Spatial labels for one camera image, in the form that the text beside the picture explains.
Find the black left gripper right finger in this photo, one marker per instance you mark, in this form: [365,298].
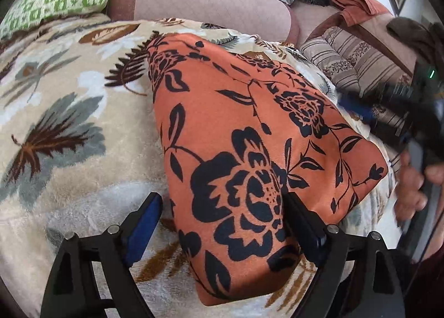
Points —
[355,276]

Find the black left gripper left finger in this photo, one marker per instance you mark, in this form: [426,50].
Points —
[91,274]

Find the orange black floral garment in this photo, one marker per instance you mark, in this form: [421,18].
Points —
[239,130]

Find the person's right hand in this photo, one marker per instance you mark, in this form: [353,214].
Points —
[411,200]

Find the dark brown cloth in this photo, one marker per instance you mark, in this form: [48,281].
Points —
[413,35]

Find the striped beige cushion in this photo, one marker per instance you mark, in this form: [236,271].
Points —
[351,63]

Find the rust orange cloth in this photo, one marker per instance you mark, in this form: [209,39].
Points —
[355,12]

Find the beige leaf pattern blanket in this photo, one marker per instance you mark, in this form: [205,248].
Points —
[79,149]

